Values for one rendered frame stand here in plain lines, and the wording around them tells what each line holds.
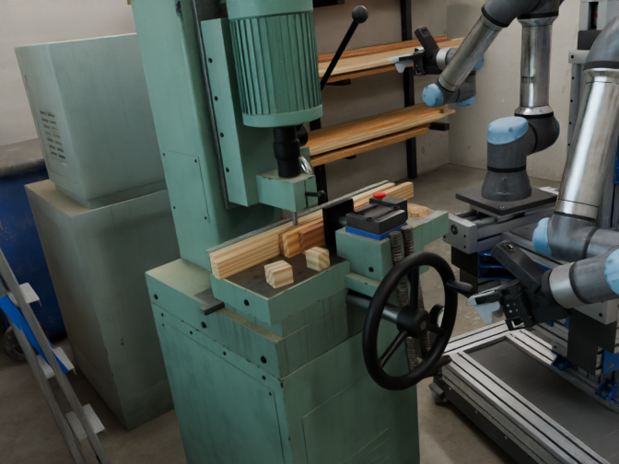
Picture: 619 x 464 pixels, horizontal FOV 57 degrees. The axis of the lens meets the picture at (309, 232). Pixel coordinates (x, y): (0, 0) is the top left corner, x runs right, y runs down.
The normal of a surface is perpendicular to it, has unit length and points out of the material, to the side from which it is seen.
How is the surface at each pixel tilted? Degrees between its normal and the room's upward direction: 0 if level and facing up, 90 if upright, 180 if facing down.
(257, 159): 90
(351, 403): 90
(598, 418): 0
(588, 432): 0
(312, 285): 90
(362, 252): 90
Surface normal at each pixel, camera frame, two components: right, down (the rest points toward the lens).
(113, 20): 0.61, 0.22
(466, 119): -0.79, 0.29
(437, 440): -0.10, -0.93
